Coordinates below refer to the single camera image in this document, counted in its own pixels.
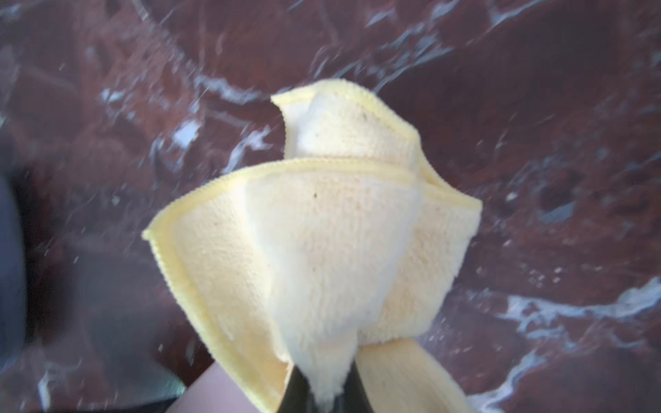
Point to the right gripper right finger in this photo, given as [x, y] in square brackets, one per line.
[354, 398]

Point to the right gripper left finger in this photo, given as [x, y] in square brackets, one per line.
[297, 397]

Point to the yellow microfiber cloth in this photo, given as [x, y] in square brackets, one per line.
[342, 251]

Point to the pink eyeglass case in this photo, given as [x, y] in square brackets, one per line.
[213, 392]

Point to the lavender eyeglass case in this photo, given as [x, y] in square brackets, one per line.
[13, 279]

